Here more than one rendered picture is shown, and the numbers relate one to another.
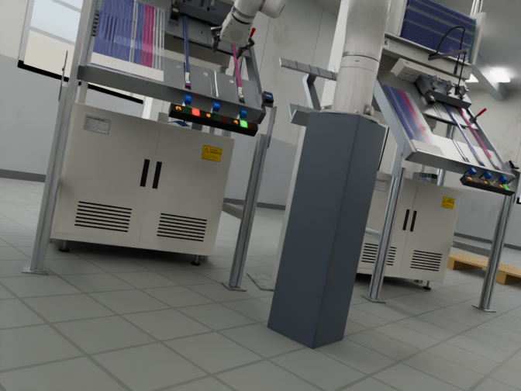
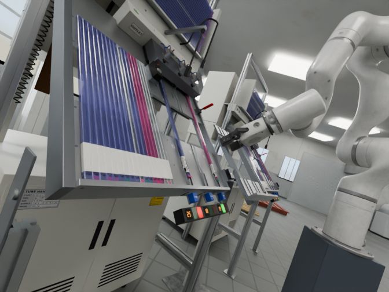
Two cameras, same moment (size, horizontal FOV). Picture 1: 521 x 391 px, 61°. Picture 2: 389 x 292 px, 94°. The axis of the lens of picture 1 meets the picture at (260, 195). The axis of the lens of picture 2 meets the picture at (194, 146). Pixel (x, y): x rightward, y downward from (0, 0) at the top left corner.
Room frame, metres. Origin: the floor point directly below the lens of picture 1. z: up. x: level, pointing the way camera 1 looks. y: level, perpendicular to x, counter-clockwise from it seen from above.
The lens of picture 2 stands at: (1.17, 0.69, 0.85)
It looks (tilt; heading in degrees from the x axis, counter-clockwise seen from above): 1 degrees up; 328
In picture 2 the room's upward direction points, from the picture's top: 20 degrees clockwise
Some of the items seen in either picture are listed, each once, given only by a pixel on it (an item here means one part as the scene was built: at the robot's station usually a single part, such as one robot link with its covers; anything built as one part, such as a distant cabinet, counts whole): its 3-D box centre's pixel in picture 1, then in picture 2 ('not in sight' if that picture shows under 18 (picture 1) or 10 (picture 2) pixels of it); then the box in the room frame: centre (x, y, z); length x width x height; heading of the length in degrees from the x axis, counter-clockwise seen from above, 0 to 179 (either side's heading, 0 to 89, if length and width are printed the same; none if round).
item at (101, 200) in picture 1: (138, 185); (66, 214); (2.23, 0.61, 0.31); 0.70 x 0.65 x 0.62; 113
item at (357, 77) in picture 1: (353, 91); (347, 219); (1.42, -0.23, 0.79); 0.19 x 0.19 x 0.18
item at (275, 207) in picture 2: not in sight; (265, 202); (4.48, -4.45, 0.06); 1.32 x 0.91 x 0.12; 140
